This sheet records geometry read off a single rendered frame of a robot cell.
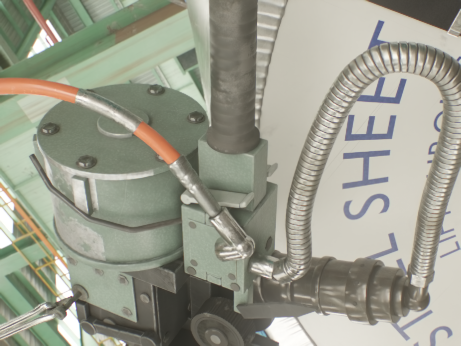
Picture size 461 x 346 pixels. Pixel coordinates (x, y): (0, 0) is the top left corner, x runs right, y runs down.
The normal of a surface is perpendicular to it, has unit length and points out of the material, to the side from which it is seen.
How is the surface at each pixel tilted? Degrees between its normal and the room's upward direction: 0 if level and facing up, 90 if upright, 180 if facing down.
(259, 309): 47
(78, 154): 115
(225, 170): 58
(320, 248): 90
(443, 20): 90
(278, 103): 90
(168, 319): 137
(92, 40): 90
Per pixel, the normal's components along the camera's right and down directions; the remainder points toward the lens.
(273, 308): -0.59, 0.56
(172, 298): 0.89, 0.27
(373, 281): -0.41, -0.54
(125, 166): 0.00, -0.81
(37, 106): 0.11, 0.52
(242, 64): 0.37, 0.55
